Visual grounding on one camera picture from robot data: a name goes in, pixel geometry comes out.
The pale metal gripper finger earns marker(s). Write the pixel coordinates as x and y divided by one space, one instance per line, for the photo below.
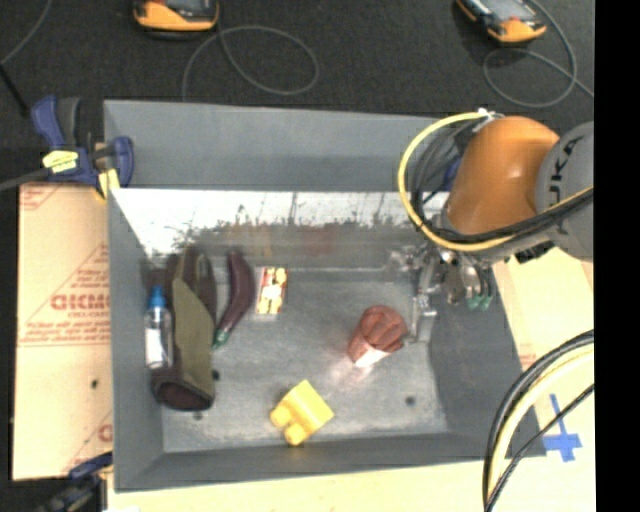
418 312
430 322

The grey metal bin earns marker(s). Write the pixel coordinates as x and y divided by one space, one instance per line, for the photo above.
320 350

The small box with yellow print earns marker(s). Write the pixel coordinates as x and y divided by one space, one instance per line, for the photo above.
271 291

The yellow toy building block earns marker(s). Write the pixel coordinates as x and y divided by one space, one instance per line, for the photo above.
302 412

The purple toy eggplant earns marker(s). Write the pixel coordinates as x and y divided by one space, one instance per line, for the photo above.
239 295

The clear spray bottle blue cap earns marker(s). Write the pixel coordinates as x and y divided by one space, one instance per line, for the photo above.
158 330

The brown cardboard board red print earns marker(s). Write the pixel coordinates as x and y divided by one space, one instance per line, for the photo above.
55 310

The black cylinder on white bracket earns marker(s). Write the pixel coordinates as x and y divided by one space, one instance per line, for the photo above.
533 252

